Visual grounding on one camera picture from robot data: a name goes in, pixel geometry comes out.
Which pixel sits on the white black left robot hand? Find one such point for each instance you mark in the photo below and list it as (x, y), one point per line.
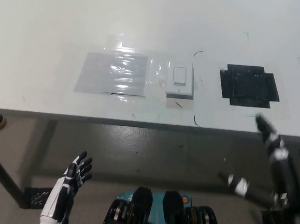
(63, 188)

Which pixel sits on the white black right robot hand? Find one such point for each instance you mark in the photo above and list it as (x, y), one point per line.
(282, 177)

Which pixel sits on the black teal robot body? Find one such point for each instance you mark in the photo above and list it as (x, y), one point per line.
(137, 202)

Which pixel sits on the black table foot plate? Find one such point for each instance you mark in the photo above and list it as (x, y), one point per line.
(38, 198)

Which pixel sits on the black table leg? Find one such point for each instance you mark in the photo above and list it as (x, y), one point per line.
(2, 173)

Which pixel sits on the black tape square patch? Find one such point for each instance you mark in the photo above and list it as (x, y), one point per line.
(248, 86)

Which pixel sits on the grey taped sheet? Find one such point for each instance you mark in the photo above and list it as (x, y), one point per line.
(98, 74)

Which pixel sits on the clear plastic film patch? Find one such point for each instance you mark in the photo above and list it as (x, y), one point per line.
(157, 71)

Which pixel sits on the white wall switch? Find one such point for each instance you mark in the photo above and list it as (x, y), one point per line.
(179, 88)

